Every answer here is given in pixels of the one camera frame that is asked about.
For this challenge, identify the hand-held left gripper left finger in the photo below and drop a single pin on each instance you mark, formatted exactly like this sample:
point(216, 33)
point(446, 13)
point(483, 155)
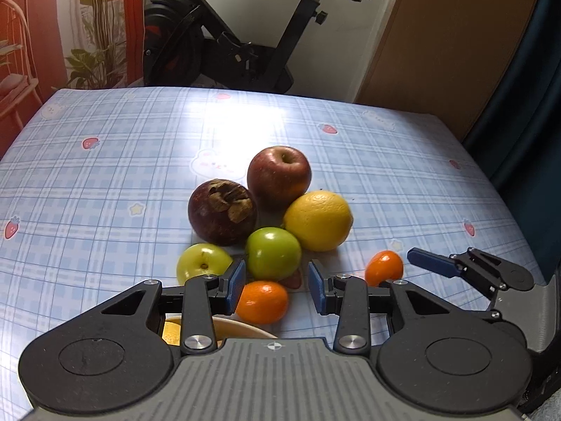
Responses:
point(236, 283)

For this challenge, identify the white shallow bowl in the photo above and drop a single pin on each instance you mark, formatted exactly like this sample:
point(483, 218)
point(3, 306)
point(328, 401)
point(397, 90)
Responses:
point(245, 329)

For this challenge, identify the wooden panel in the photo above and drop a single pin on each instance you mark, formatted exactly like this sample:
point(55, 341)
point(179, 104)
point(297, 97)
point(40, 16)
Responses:
point(438, 52)

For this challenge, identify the small orange tangerine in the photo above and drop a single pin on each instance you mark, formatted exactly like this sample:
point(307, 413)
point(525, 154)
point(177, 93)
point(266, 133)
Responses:
point(383, 267)
point(263, 300)

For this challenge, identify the green jujube fruit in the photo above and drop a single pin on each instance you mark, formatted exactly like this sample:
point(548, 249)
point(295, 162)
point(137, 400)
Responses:
point(272, 252)

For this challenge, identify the black exercise bike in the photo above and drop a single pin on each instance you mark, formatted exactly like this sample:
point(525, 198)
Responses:
point(184, 30)

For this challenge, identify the red apple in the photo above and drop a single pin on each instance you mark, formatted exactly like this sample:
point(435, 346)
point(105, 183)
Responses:
point(279, 177)

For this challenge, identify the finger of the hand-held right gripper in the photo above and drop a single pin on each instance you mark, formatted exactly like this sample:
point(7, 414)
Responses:
point(431, 262)

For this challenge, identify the dark blue curtain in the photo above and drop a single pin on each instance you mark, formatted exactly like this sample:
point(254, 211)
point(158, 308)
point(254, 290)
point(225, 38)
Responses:
point(526, 140)

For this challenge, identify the yellow lemon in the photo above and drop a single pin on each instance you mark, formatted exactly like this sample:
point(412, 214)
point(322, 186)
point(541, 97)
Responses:
point(317, 221)
point(172, 331)

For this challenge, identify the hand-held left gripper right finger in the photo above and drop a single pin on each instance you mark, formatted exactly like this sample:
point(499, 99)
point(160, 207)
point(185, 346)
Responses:
point(316, 289)

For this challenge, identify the yellow-green jujube fruit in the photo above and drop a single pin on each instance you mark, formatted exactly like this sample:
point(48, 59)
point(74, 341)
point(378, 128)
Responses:
point(201, 263)

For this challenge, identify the dark purple mangosteen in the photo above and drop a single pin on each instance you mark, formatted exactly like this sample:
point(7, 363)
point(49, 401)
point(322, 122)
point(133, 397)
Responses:
point(221, 219)

